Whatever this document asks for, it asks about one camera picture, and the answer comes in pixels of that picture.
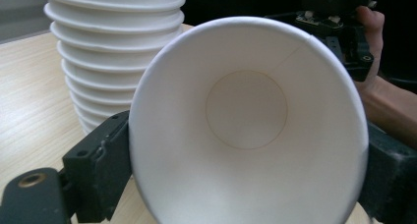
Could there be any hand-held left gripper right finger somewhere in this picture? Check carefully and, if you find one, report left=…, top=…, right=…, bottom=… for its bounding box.
left=357, top=121, right=417, bottom=224

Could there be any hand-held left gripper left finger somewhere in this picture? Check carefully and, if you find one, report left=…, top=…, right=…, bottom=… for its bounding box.
left=61, top=110, right=133, bottom=224

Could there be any stack of white paper cups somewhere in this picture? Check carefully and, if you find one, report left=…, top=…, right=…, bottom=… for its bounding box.
left=36, top=0, right=187, bottom=137

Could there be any single white paper cup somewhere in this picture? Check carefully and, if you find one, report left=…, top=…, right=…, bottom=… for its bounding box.
left=128, top=16, right=370, bottom=224

